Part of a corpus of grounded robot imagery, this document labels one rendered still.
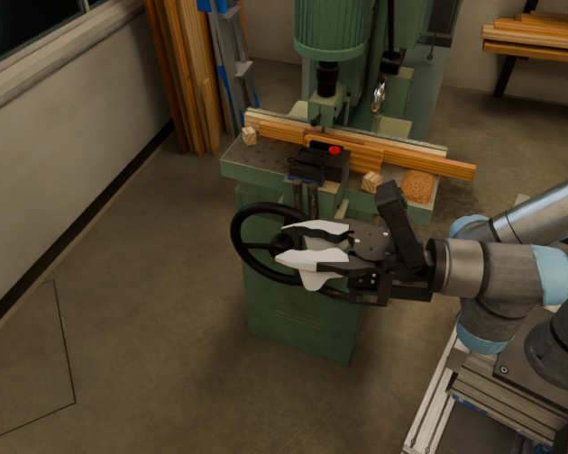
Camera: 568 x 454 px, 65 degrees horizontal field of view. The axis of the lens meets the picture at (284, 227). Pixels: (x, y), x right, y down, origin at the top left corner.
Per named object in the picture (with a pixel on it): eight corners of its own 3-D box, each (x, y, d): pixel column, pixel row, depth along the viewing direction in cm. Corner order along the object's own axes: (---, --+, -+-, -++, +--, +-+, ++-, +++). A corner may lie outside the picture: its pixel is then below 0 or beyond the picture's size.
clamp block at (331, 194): (280, 207, 118) (280, 180, 111) (297, 177, 127) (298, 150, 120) (334, 221, 114) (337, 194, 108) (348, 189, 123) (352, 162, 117)
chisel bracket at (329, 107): (306, 128, 124) (307, 100, 118) (321, 104, 133) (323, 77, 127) (332, 133, 122) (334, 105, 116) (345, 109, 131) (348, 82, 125)
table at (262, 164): (205, 195, 126) (202, 178, 121) (249, 138, 146) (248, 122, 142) (423, 252, 110) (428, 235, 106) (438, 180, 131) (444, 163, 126)
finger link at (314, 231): (280, 256, 65) (342, 272, 62) (280, 223, 61) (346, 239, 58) (288, 243, 67) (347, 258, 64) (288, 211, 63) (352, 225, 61)
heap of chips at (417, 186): (396, 197, 116) (398, 189, 114) (404, 169, 124) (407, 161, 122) (429, 205, 114) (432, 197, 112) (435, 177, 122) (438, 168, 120)
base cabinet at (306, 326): (246, 333, 190) (233, 212, 140) (293, 240, 228) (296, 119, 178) (349, 368, 179) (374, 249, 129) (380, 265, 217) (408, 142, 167)
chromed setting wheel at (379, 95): (366, 125, 130) (372, 86, 121) (375, 104, 138) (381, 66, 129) (376, 127, 129) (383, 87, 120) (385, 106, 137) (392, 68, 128)
